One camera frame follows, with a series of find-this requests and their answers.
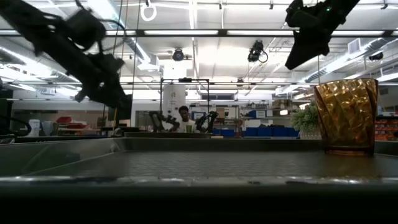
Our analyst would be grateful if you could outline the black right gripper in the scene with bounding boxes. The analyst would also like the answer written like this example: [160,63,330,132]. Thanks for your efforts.
[284,0,343,71]

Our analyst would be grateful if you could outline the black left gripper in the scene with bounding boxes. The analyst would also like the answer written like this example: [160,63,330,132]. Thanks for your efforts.
[73,52,133,122]

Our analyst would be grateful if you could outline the black ceiling camera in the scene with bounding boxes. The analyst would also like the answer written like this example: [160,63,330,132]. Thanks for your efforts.
[172,48,185,62]
[247,39,269,64]

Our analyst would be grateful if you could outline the white cylindrical column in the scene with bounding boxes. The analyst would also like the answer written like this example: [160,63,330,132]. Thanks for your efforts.
[162,83,187,124]

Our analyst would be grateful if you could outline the green plant in white pot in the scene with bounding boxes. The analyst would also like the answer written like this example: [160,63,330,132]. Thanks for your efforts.
[290,102,323,140]

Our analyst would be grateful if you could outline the dark metal tray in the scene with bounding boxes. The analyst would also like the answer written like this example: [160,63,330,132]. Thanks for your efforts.
[0,136,398,196]

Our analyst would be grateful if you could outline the white looped cable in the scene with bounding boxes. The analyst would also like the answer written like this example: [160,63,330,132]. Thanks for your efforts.
[140,0,158,22]

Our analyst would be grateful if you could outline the person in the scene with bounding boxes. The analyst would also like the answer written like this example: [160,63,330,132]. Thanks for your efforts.
[174,105,198,134]

